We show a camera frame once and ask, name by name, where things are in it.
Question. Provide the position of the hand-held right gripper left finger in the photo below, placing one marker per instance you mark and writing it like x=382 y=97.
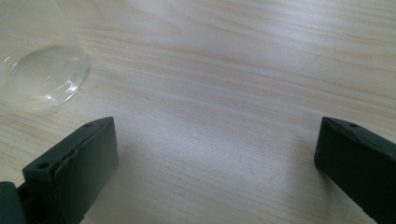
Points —
x=77 y=168

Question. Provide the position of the clear plastic cup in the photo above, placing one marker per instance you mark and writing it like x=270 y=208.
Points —
x=43 y=74

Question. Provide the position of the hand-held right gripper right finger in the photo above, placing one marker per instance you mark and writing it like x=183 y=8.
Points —
x=358 y=158

